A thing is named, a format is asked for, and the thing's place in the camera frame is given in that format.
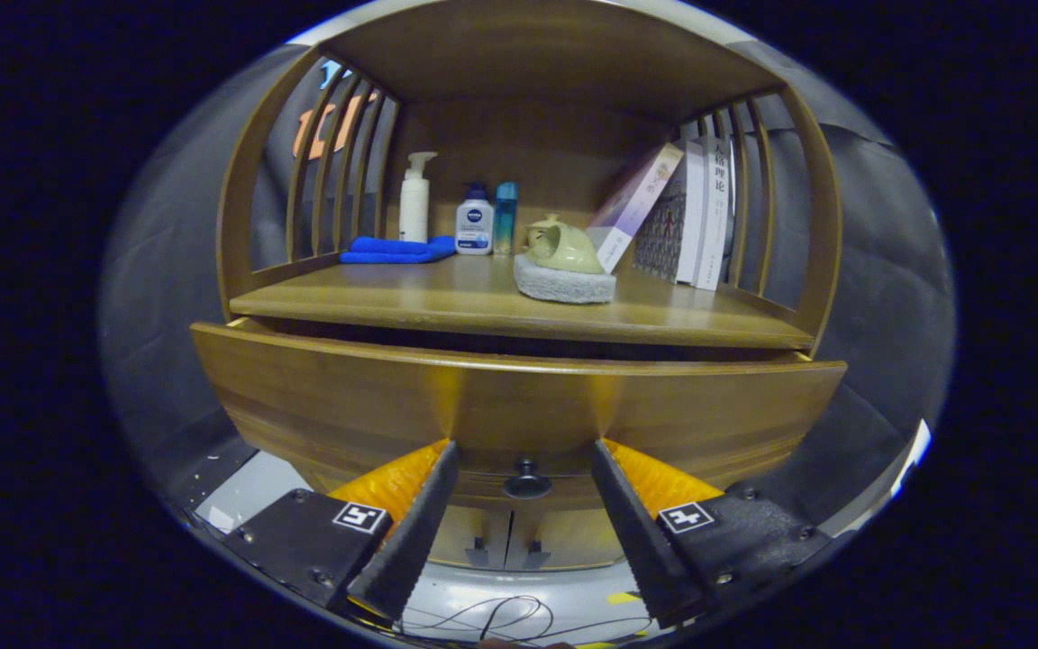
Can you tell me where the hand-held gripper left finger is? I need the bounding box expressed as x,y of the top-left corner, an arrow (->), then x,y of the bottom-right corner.
223,439 -> 461,623

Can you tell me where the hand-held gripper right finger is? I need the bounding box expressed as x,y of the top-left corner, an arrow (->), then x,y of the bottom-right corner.
591,438 -> 835,629

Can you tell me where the wooden drawer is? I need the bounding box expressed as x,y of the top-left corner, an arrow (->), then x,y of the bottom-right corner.
190,317 -> 849,506

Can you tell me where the green handled scrubbing sponge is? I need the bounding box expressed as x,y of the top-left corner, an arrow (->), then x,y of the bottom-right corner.
513,221 -> 617,305

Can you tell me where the wooden cabinet door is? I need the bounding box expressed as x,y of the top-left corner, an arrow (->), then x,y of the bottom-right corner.
510,507 -> 624,571
433,505 -> 513,569

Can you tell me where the wooden countertop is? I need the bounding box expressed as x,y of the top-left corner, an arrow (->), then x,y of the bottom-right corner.
229,252 -> 815,351

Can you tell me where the wooden cabinet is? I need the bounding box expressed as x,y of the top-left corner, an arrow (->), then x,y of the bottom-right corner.
190,0 -> 849,573

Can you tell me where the blue cloth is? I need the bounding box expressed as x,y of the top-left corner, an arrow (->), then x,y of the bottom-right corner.
340,235 -> 457,265

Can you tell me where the dark patterned book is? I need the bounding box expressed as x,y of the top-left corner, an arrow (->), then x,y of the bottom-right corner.
633,185 -> 687,282

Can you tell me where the white bottle with blue cap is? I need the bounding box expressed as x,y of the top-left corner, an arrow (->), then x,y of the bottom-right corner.
455,182 -> 495,256

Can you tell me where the lidded ceramic tea cup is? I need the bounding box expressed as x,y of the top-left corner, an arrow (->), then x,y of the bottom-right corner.
524,213 -> 567,253

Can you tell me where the thick white book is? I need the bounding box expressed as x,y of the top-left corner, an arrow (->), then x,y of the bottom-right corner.
695,137 -> 736,291

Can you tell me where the clear blue bottle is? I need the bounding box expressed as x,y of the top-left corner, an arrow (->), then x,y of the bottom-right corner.
493,181 -> 519,256

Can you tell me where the white pump bottle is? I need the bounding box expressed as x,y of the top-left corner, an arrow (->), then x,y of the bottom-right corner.
398,151 -> 438,243

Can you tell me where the purple book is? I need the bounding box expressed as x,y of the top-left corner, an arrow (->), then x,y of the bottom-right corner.
587,142 -> 685,274

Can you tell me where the black floor cable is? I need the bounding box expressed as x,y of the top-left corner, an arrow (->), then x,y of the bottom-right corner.
402,593 -> 655,645

